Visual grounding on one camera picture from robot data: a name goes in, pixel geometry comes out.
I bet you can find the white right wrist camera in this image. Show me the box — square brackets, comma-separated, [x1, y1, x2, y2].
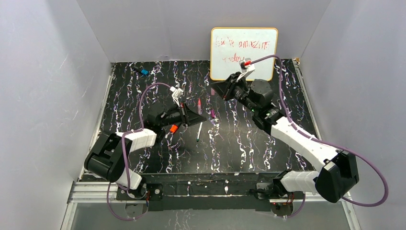
[237, 58, 255, 81]

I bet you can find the pink white pen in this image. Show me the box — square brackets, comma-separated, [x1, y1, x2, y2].
[197, 98, 202, 115]

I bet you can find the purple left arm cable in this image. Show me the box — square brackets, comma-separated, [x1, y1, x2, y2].
[105, 82, 173, 222]

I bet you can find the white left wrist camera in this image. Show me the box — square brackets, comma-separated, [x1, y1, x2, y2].
[169, 86, 184, 105]

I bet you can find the orange framed whiteboard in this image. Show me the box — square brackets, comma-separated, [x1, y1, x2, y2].
[210, 27, 278, 81]

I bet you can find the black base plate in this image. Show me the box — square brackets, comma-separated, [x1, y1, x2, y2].
[115, 171, 319, 213]

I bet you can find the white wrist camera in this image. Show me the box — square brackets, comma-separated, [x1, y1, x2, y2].
[169, 86, 184, 105]
[237, 58, 255, 81]

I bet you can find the blue black marker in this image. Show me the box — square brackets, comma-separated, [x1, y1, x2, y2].
[133, 67, 149, 76]

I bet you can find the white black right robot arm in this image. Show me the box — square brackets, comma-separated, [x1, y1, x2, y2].
[211, 72, 359, 203]

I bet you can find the black orange highlighter pen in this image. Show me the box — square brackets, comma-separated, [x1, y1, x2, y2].
[169, 124, 180, 133]

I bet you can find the white green pen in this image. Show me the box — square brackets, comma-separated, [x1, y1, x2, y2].
[196, 122, 203, 142]

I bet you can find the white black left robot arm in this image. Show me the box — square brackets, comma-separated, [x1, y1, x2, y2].
[84, 103, 206, 190]

